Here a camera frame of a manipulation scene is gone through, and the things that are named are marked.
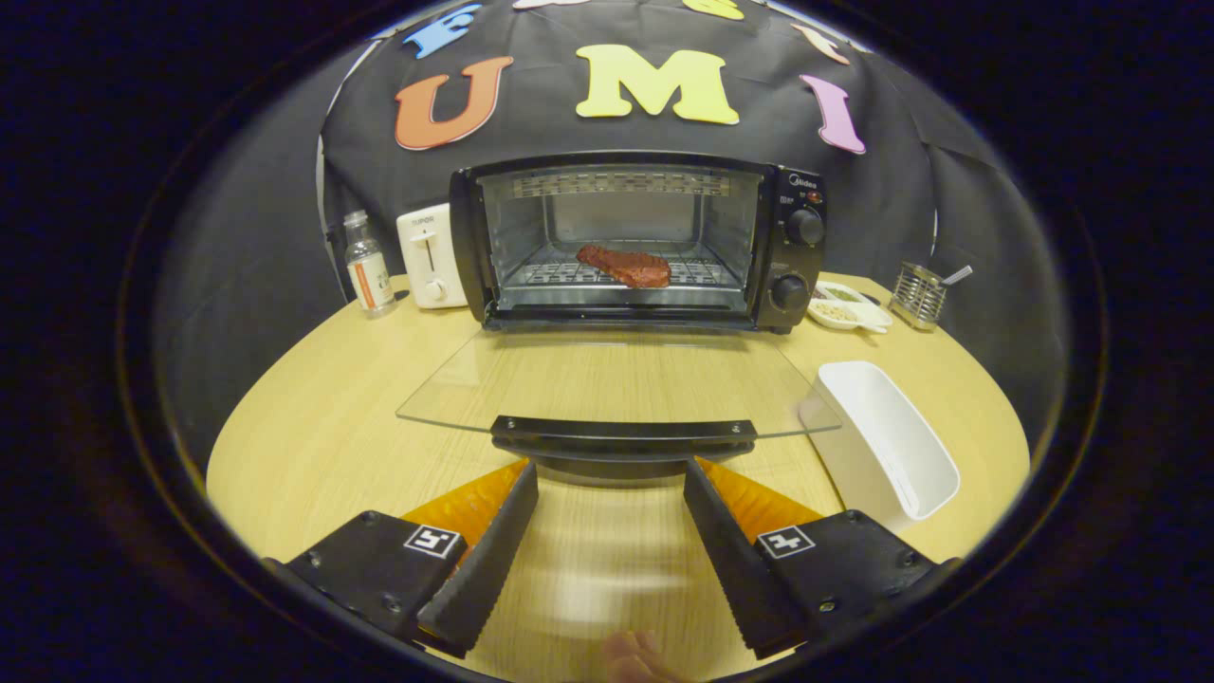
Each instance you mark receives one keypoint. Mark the black toaster oven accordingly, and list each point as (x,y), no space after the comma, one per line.
(801,256)

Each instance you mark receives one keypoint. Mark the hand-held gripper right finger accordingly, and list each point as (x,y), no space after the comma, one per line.
(735,569)

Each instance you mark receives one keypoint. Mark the metal spoon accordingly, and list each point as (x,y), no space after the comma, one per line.
(958,275)

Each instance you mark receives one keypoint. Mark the white divided plate of grains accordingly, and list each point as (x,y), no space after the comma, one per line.
(835,310)

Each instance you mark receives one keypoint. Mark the brown meat piece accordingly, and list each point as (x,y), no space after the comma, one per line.
(631,267)

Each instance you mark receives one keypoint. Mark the white rectangular tray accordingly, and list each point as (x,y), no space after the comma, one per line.
(882,436)

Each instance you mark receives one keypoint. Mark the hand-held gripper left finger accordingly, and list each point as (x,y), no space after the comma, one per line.
(488,564)

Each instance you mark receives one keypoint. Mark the white bread toaster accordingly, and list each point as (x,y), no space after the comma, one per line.
(432,256)

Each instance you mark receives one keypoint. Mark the clear bottle with orange label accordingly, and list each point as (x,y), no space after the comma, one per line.
(370,280)

